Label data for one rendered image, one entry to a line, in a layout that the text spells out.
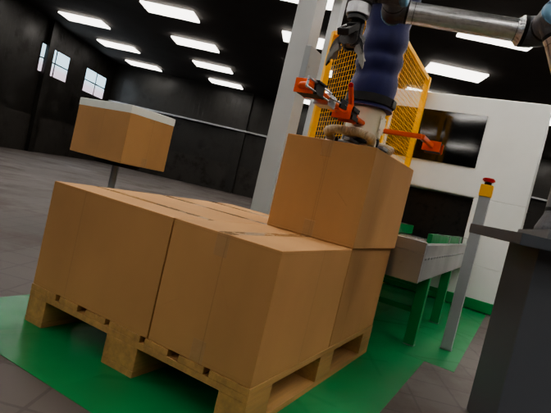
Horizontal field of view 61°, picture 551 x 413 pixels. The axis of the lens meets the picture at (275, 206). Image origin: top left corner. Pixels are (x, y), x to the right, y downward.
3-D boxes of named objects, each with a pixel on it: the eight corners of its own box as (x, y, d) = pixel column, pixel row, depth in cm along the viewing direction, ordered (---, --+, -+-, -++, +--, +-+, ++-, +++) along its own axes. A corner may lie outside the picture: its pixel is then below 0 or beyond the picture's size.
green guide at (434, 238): (457, 245, 445) (459, 236, 445) (468, 247, 440) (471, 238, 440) (425, 246, 304) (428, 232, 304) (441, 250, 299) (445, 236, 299)
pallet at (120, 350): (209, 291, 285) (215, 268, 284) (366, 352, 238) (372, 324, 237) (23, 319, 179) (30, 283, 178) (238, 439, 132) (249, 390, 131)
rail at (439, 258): (462, 263, 442) (467, 243, 441) (468, 265, 439) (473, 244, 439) (408, 279, 238) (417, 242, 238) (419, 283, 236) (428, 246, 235)
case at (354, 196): (322, 229, 253) (339, 156, 252) (394, 248, 234) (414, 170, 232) (266, 224, 201) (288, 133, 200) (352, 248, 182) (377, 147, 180)
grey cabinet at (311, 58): (307, 93, 365) (316, 54, 364) (313, 93, 363) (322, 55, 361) (296, 84, 348) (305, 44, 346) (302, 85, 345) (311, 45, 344)
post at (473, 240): (440, 345, 285) (481, 184, 280) (453, 349, 282) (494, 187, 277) (439, 347, 279) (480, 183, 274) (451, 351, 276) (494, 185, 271)
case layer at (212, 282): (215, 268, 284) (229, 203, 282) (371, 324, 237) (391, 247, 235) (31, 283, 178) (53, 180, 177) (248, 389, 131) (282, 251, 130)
